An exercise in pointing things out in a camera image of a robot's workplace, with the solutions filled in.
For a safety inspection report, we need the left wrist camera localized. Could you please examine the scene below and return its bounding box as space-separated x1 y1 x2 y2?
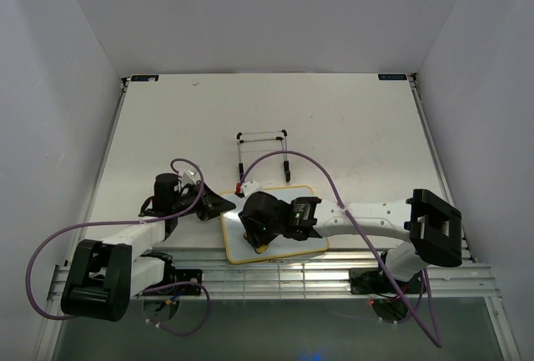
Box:
179 166 200 185

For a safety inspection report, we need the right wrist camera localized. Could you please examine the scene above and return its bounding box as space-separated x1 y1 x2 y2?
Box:
234 181 262 198

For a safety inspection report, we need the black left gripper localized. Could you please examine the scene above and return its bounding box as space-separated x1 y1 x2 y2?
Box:
172 180 234 221

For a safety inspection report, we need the aluminium table frame rail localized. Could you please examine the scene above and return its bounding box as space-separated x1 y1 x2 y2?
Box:
35 72 521 361

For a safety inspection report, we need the black wire whiteboard stand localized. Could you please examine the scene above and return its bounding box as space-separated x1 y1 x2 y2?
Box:
236 129 288 179

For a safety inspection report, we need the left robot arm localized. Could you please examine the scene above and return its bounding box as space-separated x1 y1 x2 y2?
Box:
61 173 236 322

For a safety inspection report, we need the yellow-framed whiteboard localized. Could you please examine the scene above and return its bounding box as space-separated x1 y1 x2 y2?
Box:
221 186 329 264

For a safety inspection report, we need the yellow bone-shaped eraser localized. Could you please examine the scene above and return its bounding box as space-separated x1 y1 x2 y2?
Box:
254 245 269 254

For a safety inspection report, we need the blue label left corner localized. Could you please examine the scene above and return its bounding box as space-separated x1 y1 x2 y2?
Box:
130 74 159 83

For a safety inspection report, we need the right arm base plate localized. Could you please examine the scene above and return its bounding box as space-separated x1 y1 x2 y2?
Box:
348 268 426 297

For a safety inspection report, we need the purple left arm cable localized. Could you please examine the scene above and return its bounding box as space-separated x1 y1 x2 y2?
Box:
25 158 212 336

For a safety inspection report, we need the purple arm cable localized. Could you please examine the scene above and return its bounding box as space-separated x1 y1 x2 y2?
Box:
239 150 444 348
25 158 212 336

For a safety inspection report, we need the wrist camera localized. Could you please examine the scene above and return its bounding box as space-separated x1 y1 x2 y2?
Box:
234 181 262 198
179 166 200 185

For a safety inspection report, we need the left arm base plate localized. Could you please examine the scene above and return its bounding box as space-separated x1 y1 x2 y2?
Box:
142 268 203 298

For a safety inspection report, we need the blue label corner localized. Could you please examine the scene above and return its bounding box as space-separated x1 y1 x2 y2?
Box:
377 73 408 81
130 74 159 83

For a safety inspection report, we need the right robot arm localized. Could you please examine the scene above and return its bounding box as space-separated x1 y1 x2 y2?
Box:
239 188 462 292

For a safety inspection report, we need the blue label right corner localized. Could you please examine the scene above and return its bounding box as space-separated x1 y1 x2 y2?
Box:
377 73 408 81

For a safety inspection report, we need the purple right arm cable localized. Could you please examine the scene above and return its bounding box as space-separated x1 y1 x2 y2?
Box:
239 150 444 348

